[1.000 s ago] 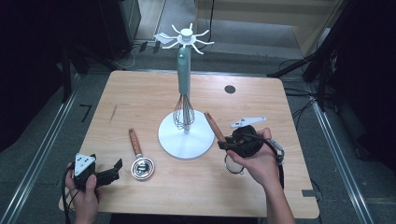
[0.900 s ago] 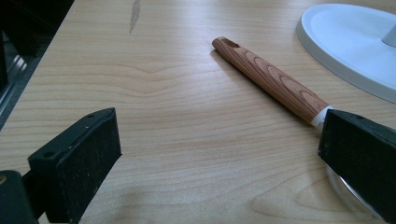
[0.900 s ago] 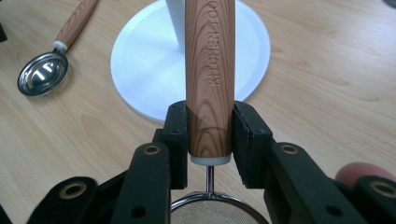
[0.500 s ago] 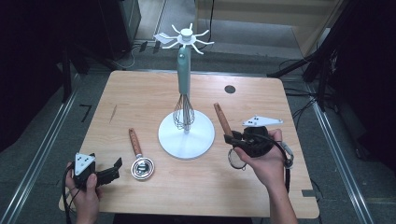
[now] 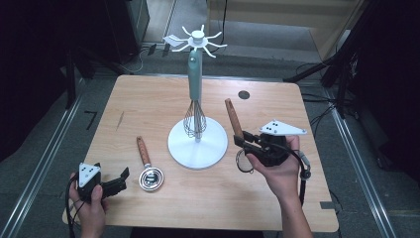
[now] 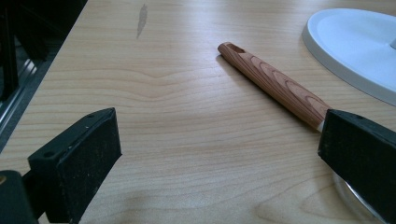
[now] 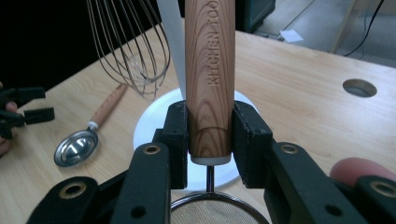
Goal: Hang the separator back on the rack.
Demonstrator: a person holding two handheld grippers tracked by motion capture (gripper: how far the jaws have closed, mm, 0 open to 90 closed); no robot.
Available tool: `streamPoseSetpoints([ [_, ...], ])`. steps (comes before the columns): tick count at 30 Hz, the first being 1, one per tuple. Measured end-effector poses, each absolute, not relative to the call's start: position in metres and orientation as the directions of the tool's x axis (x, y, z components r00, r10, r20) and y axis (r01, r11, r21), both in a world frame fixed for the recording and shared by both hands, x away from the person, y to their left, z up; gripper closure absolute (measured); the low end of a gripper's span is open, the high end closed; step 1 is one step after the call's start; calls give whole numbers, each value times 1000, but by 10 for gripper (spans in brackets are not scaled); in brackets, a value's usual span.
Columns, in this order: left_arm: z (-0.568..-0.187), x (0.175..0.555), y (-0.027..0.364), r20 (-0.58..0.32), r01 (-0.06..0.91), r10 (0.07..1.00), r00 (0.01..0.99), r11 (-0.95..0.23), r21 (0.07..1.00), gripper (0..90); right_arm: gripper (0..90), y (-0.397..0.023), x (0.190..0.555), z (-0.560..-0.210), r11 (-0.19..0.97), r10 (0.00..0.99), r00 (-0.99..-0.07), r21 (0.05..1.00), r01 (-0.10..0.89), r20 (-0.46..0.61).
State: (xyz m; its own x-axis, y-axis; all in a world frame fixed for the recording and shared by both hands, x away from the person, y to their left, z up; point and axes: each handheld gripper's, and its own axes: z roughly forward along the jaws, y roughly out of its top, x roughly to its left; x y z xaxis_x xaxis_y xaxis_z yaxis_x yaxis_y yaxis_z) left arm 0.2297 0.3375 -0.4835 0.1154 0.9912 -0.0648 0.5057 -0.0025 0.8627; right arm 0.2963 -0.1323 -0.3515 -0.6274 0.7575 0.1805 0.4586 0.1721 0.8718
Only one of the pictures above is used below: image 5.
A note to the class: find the person's left hand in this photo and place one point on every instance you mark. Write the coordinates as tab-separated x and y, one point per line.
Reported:
92	218

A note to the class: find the person's right hand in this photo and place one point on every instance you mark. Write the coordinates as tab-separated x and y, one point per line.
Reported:
284	178

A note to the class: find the dark cabinet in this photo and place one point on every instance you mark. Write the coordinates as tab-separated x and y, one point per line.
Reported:
128	26

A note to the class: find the dark round table grommet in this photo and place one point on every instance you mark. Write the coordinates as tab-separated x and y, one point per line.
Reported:
243	95

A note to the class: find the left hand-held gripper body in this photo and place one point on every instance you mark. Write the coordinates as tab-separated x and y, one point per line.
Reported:
87	175

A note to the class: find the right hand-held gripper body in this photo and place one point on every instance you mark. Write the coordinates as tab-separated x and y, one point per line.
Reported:
277	129

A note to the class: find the black upright post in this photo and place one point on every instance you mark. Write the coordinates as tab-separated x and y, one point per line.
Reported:
70	82

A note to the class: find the metal floor rail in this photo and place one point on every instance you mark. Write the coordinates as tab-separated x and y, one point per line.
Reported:
358	162
46	162

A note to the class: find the white utensil hook stand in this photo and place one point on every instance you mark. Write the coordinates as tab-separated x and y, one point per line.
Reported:
211	145

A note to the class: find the pale wooden furniture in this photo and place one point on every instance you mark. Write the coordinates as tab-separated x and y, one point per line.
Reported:
280	13

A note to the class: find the black metal stand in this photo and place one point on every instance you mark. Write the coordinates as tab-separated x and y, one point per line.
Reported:
310	70

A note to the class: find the white paper tag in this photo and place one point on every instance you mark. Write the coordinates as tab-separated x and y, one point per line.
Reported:
171	40

